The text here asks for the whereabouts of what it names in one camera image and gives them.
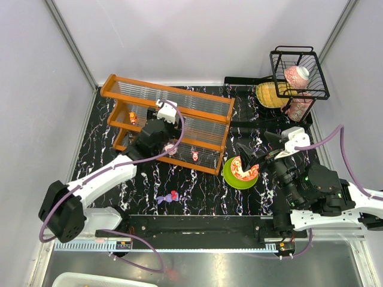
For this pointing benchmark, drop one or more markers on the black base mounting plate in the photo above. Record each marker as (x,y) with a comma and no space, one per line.
(258,227)

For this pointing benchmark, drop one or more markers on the pink piglet toy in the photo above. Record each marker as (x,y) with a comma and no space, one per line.
(195,155)

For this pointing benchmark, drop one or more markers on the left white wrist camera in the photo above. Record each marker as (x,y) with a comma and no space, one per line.
(167,111)

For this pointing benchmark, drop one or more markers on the pink hat girl toy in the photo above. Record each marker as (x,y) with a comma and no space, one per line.
(170,149)

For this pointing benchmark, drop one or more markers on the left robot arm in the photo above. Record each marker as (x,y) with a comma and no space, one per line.
(65,209)

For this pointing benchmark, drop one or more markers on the orange wooden glass shelf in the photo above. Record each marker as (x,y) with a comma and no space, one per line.
(196,125)

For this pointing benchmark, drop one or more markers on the black wire dish rack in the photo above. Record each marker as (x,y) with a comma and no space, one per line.
(281,58)

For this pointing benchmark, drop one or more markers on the pink patterned cup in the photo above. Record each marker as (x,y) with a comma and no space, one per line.
(298,107)

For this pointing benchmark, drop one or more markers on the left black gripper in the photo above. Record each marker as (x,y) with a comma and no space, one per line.
(152,112)

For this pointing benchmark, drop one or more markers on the yellow bear toy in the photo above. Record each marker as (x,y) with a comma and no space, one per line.
(133,118)

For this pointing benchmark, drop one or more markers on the yellow woven plate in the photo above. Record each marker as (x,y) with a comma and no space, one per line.
(270,97)

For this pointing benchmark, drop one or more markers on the green plastic plate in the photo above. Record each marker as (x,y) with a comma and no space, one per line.
(232,181)

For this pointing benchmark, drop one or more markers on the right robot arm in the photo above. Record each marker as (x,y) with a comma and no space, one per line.
(310,196)

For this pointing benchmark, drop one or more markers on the red patterned bowl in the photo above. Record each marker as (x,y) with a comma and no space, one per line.
(236,169)

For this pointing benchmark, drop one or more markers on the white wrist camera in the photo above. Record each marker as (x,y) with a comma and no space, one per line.
(296,137)
(167,111)

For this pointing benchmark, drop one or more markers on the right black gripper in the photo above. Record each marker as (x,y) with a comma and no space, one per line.
(267,156)

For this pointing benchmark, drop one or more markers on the purple donkey toy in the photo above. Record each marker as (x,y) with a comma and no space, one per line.
(172,196)

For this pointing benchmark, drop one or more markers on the pink patterned bowl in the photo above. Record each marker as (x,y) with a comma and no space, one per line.
(297,76)

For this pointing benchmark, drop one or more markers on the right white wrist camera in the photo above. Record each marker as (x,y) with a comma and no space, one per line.
(296,137)

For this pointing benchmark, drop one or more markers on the white plastic bin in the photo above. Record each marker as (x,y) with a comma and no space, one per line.
(79,279)

